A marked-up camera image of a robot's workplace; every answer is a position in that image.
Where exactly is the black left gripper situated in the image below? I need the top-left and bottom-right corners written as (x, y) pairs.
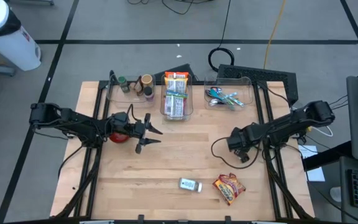
top-left (109, 111), bottom-right (164, 155)

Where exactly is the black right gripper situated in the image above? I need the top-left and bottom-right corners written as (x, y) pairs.
top-left (226, 123), bottom-right (261, 164)

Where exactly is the green ramen packet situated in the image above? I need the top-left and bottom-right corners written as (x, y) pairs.
top-left (163, 94), bottom-right (186, 121)

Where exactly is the thin teal-handled spoon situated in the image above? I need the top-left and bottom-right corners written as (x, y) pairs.
top-left (227, 96), bottom-right (246, 108)

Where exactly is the black-lid spice jar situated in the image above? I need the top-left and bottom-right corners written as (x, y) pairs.
top-left (142, 86), bottom-right (155, 103)

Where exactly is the red ramen packet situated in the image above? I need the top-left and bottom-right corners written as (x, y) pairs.
top-left (213, 172), bottom-right (247, 207)

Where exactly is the tan round cup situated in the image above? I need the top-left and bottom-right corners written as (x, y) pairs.
top-left (140, 73), bottom-right (154, 88)

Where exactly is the teal plastic utensil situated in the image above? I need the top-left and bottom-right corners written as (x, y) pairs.
top-left (206, 89), bottom-right (236, 111)

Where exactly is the green spice jar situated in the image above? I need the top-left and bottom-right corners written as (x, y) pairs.
top-left (117, 76), bottom-right (131, 93)

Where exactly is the white-label spice jar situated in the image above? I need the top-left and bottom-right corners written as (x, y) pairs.
top-left (178, 177), bottom-right (203, 194)

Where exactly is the orange ramen packet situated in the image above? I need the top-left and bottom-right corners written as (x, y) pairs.
top-left (165, 71), bottom-right (190, 80)

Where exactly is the red and black bowl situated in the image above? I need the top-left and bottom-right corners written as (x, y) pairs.
top-left (108, 133), bottom-right (131, 144)

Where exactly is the narrow clear plastic bin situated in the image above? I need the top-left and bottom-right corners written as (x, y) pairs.
top-left (158, 72), bottom-right (194, 123)

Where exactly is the wide clear plastic bin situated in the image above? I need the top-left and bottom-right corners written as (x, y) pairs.
top-left (106, 73), bottom-right (156, 109)
top-left (203, 76), bottom-right (254, 112)

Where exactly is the black perforated metal case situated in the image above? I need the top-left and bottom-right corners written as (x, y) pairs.
top-left (216, 63), bottom-right (299, 107)

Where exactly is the white paper sheet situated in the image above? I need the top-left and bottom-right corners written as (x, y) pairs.
top-left (298, 144), bottom-right (326, 182)

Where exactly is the grey computer mouse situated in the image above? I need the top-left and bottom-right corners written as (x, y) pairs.
top-left (329, 186), bottom-right (343, 203)

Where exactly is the white trash bin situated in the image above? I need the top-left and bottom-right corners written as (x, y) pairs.
top-left (0, 0), bottom-right (42, 72)

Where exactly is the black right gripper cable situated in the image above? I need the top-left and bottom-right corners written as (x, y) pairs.
top-left (211, 136), bottom-right (262, 170)

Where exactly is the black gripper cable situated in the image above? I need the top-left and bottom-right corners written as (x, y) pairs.
top-left (126, 103), bottom-right (137, 123)
top-left (211, 136), bottom-right (262, 170)

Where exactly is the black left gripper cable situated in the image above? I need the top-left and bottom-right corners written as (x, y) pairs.
top-left (126, 103), bottom-right (137, 123)

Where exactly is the black coiled floor cable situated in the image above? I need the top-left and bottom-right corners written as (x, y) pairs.
top-left (208, 0), bottom-right (236, 73)

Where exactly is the white cable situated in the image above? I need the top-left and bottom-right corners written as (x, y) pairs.
top-left (312, 124), bottom-right (334, 138)

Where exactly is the yellow floor cable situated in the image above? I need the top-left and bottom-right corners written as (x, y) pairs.
top-left (263, 0), bottom-right (287, 70)

